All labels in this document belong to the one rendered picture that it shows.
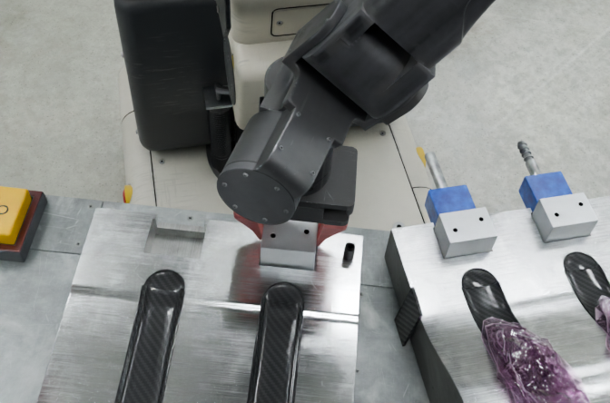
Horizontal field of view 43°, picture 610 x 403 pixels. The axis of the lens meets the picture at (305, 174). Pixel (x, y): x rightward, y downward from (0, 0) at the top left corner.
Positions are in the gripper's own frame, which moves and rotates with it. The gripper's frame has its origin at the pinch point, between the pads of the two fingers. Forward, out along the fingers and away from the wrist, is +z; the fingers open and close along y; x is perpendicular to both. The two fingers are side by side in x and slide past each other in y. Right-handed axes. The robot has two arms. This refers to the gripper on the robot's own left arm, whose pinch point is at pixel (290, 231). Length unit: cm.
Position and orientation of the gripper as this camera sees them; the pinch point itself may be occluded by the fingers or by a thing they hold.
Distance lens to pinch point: 71.6
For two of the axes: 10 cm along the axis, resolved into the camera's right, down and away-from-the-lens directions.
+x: 0.8, -7.7, 6.3
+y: 9.9, 1.0, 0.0
